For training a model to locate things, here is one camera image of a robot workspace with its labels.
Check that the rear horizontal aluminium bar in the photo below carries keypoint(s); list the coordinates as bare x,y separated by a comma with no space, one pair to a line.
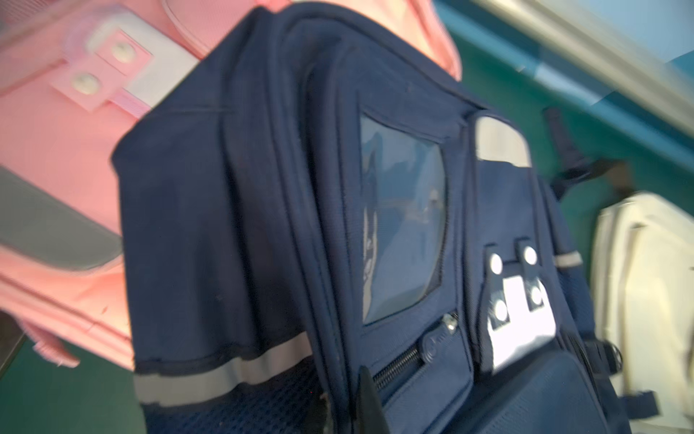
591,42

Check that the beige backpack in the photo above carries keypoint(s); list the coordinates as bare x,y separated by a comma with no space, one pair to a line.
642,287

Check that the pink backpack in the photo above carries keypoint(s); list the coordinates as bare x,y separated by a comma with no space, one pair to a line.
75,77

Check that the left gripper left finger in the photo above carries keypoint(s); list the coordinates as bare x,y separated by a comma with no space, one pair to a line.
319,418

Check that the navy blue backpack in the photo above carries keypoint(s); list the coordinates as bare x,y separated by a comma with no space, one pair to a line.
317,196

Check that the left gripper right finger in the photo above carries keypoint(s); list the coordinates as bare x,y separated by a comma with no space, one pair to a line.
370,418

